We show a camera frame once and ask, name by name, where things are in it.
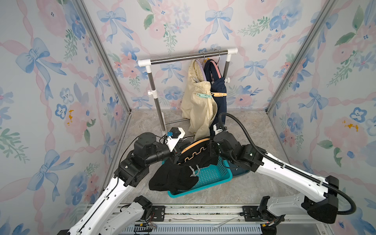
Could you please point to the navy blue shorts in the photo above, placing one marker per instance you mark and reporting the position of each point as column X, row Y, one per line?
column 217, row 86

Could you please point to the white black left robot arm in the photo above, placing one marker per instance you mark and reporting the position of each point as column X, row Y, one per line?
column 148, row 150

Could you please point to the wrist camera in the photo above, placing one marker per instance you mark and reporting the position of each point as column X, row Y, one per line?
column 217, row 128
column 174, row 136

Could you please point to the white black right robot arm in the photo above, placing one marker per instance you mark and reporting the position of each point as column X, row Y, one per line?
column 316, row 196

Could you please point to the orange clothes hanger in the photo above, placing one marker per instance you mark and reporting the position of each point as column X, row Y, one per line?
column 193, row 150

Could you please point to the pink clothes hanger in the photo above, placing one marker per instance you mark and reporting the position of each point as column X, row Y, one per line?
column 216, row 64

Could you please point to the teal perforated plastic basket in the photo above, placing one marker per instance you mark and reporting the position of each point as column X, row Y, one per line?
column 210, row 176

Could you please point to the lilac clothes hanger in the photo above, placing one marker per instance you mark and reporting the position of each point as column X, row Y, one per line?
column 200, row 65

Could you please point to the white metal clothes rack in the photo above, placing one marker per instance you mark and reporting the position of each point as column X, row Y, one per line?
column 168, row 76

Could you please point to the mint green clothespin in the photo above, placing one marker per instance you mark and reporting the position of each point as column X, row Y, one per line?
column 206, row 96

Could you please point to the beige shorts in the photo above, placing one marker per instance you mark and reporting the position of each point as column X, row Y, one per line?
column 200, row 111

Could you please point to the orange clothespin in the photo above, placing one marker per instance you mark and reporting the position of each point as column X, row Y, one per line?
column 219, row 94

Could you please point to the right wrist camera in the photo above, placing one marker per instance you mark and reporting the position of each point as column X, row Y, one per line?
column 217, row 128

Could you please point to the silver aluminium corner post left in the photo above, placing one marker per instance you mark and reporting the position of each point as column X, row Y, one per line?
column 88, row 23

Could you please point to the dark teal plastic bin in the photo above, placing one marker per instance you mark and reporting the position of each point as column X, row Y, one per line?
column 237, row 171

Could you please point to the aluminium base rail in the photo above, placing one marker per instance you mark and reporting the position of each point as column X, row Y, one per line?
column 214, row 219

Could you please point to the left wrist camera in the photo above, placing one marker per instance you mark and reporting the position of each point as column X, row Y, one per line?
column 174, row 136

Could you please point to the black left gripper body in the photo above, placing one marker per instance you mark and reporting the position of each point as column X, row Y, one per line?
column 174, row 153

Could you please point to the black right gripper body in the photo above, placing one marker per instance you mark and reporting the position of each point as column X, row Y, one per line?
column 214, row 145

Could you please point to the black shorts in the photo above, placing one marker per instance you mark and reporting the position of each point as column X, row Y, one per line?
column 180, row 177

